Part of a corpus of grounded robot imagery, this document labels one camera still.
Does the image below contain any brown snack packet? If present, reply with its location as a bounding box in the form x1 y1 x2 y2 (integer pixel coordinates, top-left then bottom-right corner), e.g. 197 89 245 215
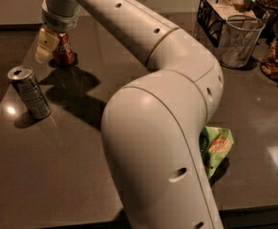
261 40 278 82

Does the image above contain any clear mesh cup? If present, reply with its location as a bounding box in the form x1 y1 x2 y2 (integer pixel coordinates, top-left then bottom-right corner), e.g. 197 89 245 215
216 14 265 69

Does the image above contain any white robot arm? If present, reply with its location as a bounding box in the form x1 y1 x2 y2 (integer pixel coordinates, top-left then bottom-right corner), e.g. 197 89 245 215
42 0 224 229

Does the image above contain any black wire basket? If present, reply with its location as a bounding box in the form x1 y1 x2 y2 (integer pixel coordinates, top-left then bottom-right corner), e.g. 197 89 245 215
197 0 255 47

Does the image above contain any red coke can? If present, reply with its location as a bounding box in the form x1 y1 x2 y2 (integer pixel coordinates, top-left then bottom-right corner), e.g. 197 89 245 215
53 33 75 66

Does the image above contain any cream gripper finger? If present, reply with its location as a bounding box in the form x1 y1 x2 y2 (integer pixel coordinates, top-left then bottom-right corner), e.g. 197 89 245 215
35 27 59 64

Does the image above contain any silver slim can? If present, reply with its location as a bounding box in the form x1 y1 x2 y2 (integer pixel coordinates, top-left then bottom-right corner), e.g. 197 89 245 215
8 66 51 119

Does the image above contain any green rice chips bag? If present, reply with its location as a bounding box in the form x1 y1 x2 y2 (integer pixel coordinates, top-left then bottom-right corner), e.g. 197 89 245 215
199 126 234 178

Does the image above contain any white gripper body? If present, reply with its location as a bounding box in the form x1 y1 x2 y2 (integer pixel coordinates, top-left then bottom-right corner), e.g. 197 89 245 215
42 0 80 32

